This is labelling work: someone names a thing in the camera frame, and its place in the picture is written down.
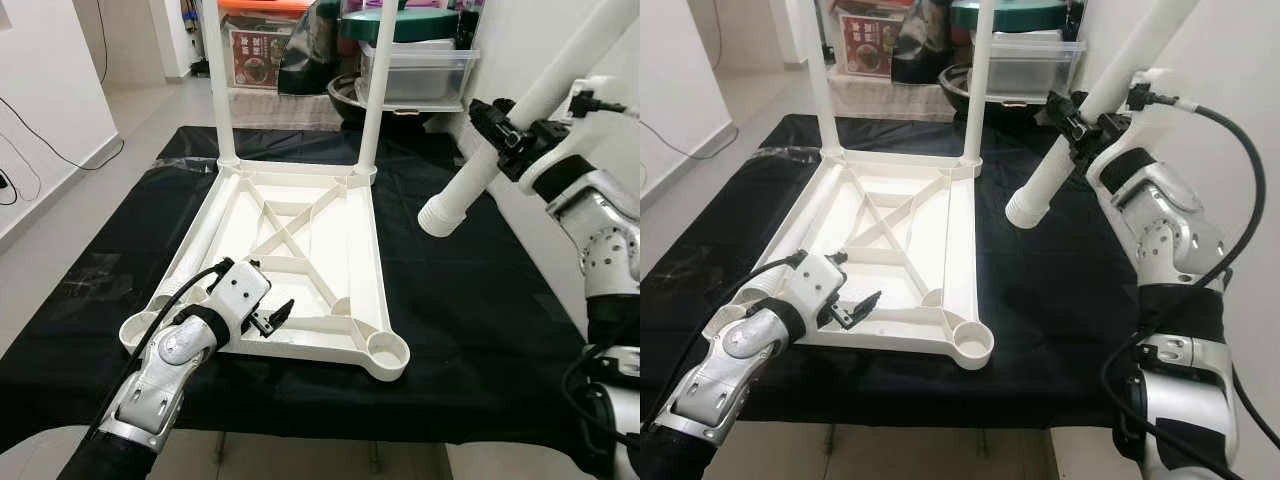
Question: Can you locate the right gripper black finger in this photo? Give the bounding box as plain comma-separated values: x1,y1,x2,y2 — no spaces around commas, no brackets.
1045,90,1091,151
468,98,521,151

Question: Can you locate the white plastic table leg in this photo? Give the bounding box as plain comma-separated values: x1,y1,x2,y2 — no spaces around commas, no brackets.
962,0,996,166
357,0,401,181
805,0,841,156
203,0,241,166
1005,0,1201,231
417,0,641,239
150,190,236,301
745,185,836,301

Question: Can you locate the white plastic table top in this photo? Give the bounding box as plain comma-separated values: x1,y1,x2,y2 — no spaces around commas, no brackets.
735,150,996,371
120,160,411,383

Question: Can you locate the clear plastic storage box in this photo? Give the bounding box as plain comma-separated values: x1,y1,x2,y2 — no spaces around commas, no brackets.
358,40,481,106
985,32,1086,101

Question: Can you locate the green pot lid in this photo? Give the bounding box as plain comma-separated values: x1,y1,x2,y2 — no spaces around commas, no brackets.
950,0,1071,31
340,5,461,43

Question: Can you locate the clear tape strip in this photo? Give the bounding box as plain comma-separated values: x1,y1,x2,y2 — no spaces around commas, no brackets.
150,155,219,176
755,147,823,166

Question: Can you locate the clear tape cross patch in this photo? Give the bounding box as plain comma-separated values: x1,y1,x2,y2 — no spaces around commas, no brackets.
55,250,136,306

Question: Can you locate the black bag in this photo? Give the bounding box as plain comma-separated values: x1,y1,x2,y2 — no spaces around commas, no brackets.
278,0,346,96
890,0,951,86

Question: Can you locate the black tablecloth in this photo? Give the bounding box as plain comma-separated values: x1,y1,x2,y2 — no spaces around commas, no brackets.
0,125,621,451
640,113,1231,431

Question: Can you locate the red printed box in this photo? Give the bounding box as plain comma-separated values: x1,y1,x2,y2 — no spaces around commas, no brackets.
228,22,296,89
838,12,901,79

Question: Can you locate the orange box lid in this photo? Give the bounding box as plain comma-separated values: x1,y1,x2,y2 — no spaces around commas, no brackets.
218,0,311,19

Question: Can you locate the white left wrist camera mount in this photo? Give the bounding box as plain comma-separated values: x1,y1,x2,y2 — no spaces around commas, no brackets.
205,258,273,336
785,252,849,329

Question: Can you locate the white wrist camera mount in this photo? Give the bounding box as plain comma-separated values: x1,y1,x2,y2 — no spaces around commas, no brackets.
205,258,273,336
565,76,631,126
1135,68,1181,111
785,252,849,329

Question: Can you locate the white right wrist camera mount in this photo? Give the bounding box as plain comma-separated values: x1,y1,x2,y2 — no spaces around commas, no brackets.
1135,68,1181,111
565,76,631,126

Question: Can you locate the black wall cable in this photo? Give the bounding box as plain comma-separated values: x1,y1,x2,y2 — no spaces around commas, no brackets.
640,120,739,161
0,95,126,206

